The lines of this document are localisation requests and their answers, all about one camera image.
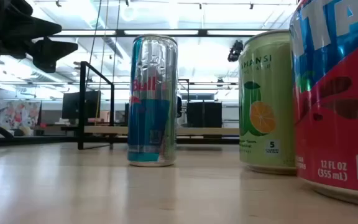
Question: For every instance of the black hanging spotlight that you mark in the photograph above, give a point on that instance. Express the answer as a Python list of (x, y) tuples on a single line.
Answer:
[(235, 50)]

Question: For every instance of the black overhead rig beam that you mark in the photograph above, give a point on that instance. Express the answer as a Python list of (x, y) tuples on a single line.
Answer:
[(166, 32)]

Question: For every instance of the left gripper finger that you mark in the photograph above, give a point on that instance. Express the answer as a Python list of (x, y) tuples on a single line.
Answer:
[(33, 28), (50, 51)]

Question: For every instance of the red and blue Fanta can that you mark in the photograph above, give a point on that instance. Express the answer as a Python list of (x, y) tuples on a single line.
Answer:
[(337, 124)]

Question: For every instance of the colourful poster board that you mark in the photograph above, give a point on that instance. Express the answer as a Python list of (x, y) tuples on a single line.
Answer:
[(15, 116)]

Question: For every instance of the silver blue Red Bull can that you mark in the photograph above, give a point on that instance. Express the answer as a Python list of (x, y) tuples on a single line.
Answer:
[(152, 109)]

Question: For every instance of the light green lime soda can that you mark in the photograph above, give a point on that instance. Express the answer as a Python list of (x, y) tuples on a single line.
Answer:
[(266, 93)]

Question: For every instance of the black aluminium table frame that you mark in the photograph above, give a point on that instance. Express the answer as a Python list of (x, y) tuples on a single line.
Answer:
[(42, 140)]

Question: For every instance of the black computer monitor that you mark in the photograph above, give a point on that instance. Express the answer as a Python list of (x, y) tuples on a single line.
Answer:
[(195, 115), (213, 115), (73, 105)]

